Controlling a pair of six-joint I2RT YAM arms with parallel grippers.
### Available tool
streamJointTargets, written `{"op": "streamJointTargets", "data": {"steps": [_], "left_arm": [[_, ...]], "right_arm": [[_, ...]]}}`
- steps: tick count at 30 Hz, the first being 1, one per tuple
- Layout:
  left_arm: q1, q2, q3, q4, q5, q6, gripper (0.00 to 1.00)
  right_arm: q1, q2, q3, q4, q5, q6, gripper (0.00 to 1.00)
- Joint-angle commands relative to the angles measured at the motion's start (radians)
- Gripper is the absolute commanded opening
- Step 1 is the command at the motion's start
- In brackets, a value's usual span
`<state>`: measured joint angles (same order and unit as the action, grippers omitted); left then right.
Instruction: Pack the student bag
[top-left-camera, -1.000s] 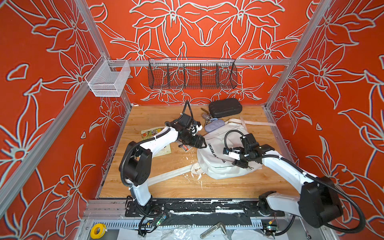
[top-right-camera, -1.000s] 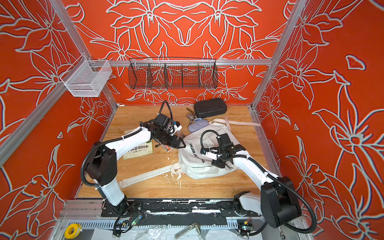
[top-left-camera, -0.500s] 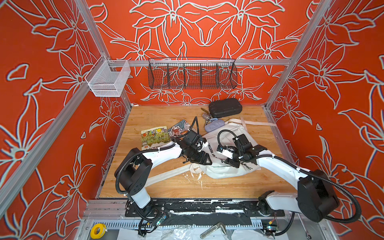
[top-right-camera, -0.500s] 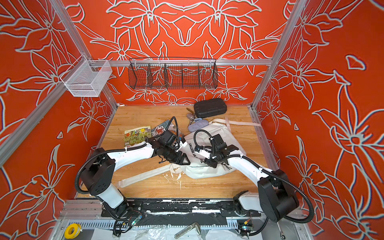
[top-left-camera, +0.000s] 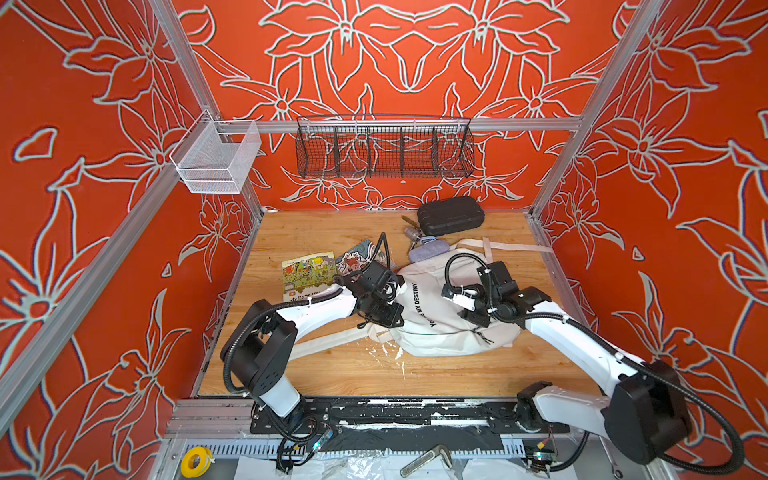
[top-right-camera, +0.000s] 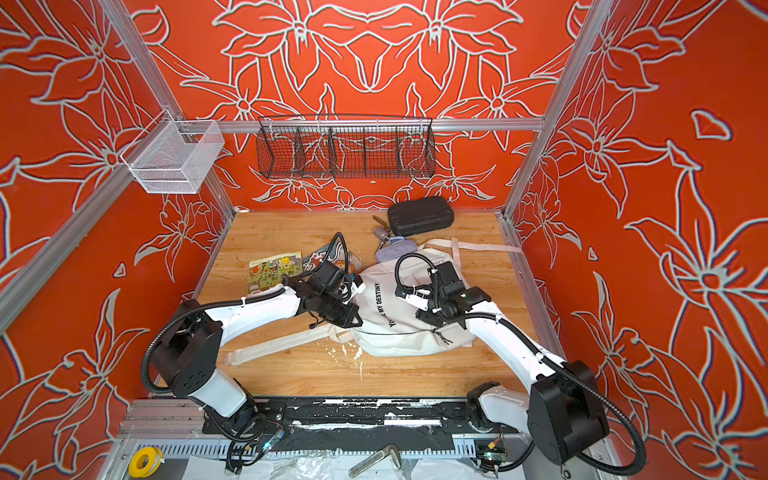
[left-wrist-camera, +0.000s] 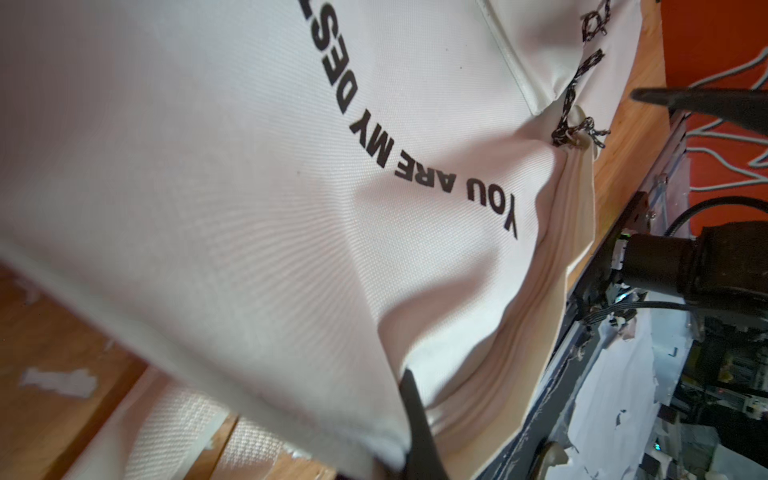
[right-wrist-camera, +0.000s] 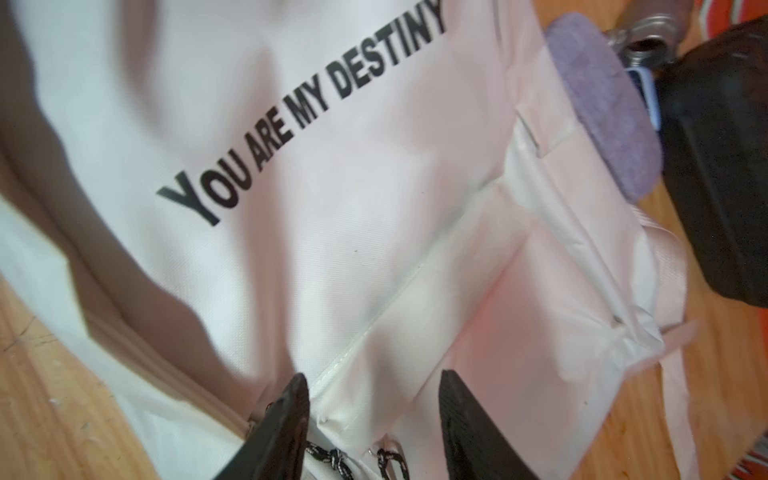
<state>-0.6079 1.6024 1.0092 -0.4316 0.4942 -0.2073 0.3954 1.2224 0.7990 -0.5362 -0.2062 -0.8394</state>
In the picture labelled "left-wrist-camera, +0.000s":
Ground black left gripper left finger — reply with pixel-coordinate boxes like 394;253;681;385
399;370;449;480

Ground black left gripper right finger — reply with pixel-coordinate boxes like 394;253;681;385
630;88;767;136

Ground white canvas backpack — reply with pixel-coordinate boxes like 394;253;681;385
1;1;642;479

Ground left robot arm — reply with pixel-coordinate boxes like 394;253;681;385
398;88;767;479

